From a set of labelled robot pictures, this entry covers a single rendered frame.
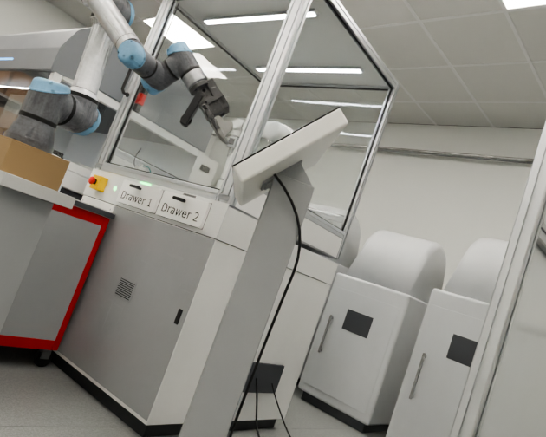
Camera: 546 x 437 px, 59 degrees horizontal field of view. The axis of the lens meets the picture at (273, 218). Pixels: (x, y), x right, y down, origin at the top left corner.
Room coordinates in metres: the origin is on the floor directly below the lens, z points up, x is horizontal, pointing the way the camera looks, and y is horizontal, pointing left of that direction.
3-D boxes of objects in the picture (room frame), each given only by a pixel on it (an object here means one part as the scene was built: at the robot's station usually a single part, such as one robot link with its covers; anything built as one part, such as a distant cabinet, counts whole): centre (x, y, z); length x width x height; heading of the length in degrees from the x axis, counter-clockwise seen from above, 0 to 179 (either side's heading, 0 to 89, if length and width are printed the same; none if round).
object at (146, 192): (2.21, 0.61, 0.87); 0.29 x 0.02 x 0.11; 51
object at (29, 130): (1.57, 0.83, 0.91); 0.15 x 0.15 x 0.10
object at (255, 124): (2.56, 0.28, 1.47); 1.02 x 0.95 x 1.04; 51
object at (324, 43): (2.26, -0.10, 1.52); 0.87 x 0.01 x 0.86; 141
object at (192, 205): (2.02, 0.37, 0.87); 0.29 x 0.02 x 0.11; 51
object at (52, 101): (1.57, 0.83, 1.03); 0.13 x 0.12 x 0.14; 157
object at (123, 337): (2.56, 0.27, 0.40); 1.03 x 0.95 x 0.80; 51
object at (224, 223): (2.57, 0.28, 0.87); 1.02 x 0.95 x 0.14; 51
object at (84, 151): (3.56, 1.73, 1.13); 1.78 x 1.14 x 0.45; 51
